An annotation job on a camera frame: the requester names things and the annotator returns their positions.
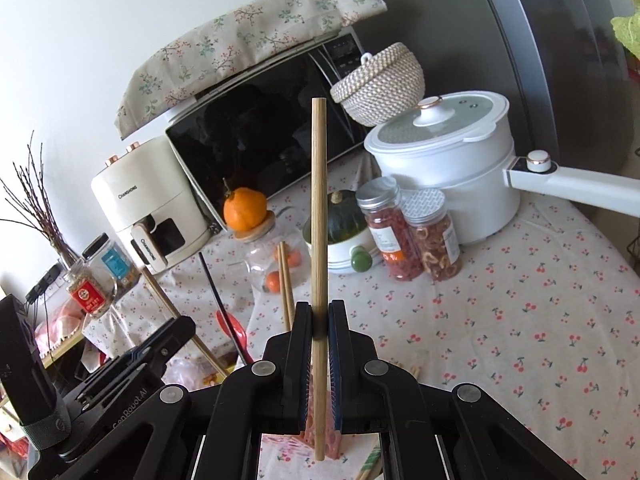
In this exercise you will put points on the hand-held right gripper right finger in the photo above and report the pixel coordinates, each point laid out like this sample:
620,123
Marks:
335,360

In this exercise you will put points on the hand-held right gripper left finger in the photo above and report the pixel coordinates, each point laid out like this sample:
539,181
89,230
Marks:
304,360

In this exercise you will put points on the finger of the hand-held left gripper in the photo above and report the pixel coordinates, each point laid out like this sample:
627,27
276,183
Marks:
165,342

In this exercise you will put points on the red plastic spoon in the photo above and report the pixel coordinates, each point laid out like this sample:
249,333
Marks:
235,332

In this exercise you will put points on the black chopstick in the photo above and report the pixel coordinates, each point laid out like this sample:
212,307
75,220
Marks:
212,290

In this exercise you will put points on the pink perforated utensil holder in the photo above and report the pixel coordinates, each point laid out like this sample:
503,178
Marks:
335,445

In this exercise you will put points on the pinkish plastic bag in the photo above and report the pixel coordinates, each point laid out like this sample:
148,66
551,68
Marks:
190,370

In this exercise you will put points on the small orange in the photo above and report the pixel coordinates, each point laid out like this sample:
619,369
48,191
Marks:
274,281
295,259

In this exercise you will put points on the glass jar with red label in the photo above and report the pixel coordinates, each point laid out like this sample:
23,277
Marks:
87,295

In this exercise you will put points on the glass jar with blue label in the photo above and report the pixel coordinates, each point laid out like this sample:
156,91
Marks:
112,262

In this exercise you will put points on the white flower print bowl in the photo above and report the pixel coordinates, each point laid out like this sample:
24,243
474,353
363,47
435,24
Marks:
345,255

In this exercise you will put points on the light chopstick with green print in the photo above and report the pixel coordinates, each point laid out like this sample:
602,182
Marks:
367,462
376,460

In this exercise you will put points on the glass jar with wooden lid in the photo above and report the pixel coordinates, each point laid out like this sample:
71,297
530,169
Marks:
260,260

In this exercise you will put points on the jar of red dried fruit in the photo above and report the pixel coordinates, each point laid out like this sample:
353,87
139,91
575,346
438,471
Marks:
392,240

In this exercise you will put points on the bare dry twigs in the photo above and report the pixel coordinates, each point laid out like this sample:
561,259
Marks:
50,220

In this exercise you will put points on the dark green pumpkin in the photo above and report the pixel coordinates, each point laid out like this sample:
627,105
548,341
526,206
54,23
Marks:
345,217

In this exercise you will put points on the cream air fryer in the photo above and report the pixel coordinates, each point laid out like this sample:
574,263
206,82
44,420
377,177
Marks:
145,190

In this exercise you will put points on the large orange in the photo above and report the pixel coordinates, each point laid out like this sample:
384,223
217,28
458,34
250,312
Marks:
244,210

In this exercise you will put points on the cherry print tablecloth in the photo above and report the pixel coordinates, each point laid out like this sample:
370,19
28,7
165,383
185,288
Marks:
500,310

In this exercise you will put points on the white electric pot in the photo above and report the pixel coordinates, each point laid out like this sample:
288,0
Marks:
450,185

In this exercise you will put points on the black microwave oven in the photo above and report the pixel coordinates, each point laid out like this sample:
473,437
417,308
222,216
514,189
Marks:
260,135

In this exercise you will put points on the woven basket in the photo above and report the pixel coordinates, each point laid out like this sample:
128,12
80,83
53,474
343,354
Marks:
385,85

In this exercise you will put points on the floral cloth cover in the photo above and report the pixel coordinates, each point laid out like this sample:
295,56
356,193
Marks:
240,45

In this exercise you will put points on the grey refrigerator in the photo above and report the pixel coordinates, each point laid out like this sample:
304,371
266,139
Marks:
500,35

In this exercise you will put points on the napa cabbage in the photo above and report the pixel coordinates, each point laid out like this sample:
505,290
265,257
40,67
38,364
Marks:
630,30

